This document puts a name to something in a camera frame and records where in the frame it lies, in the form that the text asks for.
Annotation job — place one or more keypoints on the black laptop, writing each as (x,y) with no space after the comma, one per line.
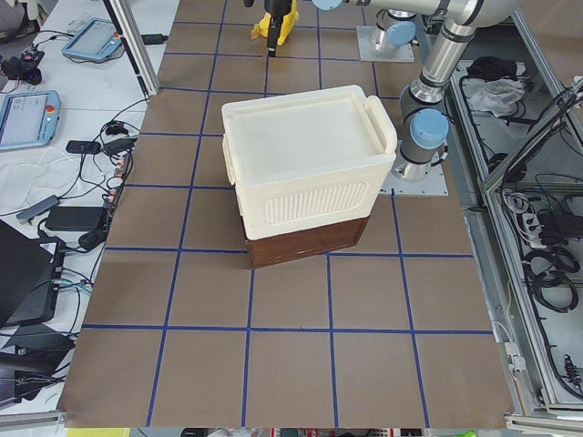
(29,270)

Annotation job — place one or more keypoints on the dark brown wooden drawer cabinet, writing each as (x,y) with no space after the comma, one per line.
(304,243)

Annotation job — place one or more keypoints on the grey usb hub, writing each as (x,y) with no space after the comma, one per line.
(38,209)

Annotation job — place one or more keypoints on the black cloth bundle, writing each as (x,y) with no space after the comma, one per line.
(492,68)

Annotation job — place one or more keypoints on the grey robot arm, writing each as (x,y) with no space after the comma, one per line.
(428,127)
(281,15)

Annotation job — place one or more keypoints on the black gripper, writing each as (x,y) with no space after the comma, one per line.
(274,8)

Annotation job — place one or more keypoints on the blue teach pendant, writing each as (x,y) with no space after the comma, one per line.
(96,42)
(29,119)

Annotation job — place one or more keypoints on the white power strip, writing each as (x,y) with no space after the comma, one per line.
(531,230)

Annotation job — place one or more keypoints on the black power adapter brick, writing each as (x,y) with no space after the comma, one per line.
(75,218)

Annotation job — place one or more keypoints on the yellow plush dinosaur toy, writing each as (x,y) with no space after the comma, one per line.
(286,24)

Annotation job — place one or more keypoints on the cream plastic storage box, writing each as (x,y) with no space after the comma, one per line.
(306,160)

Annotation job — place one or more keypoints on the blue teach pendant far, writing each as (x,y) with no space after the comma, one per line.
(96,42)

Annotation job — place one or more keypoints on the white crumpled cloth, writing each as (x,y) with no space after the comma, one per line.
(498,97)

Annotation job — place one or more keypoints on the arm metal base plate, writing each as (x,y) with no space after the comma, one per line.
(408,179)
(393,45)

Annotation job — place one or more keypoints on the aluminium frame post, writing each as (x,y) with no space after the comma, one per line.
(125,23)

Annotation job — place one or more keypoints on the aluminium side rail frame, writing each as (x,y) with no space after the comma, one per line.
(524,175)

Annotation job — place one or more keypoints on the blue teach pendant near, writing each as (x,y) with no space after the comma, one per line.
(29,119)

